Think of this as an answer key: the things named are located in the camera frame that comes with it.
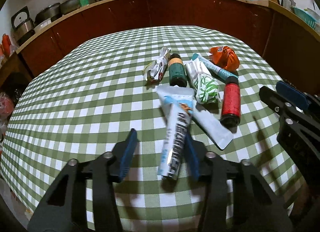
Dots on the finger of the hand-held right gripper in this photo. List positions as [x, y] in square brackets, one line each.
[272, 99]
[290, 92]

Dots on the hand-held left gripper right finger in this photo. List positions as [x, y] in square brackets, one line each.
[193, 159]

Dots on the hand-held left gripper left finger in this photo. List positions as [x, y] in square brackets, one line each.
[127, 154]

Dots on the white blue sachet black print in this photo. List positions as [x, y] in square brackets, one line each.
[175, 132]

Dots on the large white blue powder packet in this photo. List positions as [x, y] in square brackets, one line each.
[215, 129]

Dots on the red bottle black cap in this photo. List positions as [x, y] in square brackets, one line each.
[231, 101]

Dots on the orange plastic bag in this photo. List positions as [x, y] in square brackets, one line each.
[225, 58]

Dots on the teal tube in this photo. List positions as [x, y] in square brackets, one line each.
[215, 68]

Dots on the white green leaf tissue packet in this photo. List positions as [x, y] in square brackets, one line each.
[203, 84]

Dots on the green bottle orange band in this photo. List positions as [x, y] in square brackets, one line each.
[176, 71]

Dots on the knotted white silver wrapper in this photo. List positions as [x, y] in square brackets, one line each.
[157, 67]

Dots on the large teal basket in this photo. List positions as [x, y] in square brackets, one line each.
[303, 16]

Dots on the green white checkered tablecloth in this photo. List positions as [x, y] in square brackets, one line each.
[75, 97]

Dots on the brown kitchen base cabinets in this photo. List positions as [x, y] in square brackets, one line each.
[150, 12]

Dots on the steel basin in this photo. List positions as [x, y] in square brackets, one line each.
[70, 5]

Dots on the dark pot with lid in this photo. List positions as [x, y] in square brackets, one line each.
[46, 13]

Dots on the orange plastic bottles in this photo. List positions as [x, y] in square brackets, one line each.
[5, 44]

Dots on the rice cooker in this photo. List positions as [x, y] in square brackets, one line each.
[21, 21]

